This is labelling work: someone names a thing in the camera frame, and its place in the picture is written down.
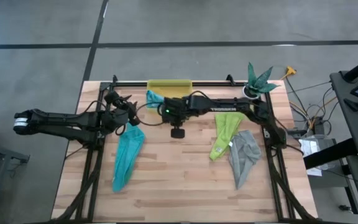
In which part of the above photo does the grey microfiber towel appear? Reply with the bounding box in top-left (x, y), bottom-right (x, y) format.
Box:
top-left (228, 129), bottom-right (262, 190)

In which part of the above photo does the snake plant in white pot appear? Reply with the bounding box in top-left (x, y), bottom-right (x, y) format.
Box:
top-left (242, 62), bottom-right (280, 100)

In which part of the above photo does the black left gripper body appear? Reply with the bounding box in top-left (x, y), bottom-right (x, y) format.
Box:
top-left (100, 102), bottom-right (131, 135)

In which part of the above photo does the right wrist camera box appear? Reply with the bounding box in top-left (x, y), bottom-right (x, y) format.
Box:
top-left (170, 126), bottom-right (186, 140)

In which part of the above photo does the light blue microfiber towel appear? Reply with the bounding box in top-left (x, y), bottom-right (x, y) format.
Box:
top-left (145, 90), bottom-right (165, 110)

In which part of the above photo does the clear plastic bag with paper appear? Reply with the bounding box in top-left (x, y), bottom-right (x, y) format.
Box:
top-left (297, 136), bottom-right (336, 177)

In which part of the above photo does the lime green microfiber towel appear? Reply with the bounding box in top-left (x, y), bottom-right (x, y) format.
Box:
top-left (209, 111), bottom-right (245, 162)

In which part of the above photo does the black aluminium table frame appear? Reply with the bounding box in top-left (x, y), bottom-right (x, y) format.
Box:
top-left (50, 74), bottom-right (319, 224)

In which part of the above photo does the yellow translucent plastic basket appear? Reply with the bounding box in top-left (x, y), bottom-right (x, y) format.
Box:
top-left (146, 79), bottom-right (194, 110)

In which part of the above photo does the black power strip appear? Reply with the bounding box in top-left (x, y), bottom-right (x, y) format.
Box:
top-left (311, 115), bottom-right (326, 135)

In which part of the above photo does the teal microfiber towel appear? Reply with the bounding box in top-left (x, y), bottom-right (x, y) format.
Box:
top-left (112, 122), bottom-right (146, 193)

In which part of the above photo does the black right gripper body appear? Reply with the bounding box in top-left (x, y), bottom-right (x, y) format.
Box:
top-left (163, 96), bottom-right (196, 124)

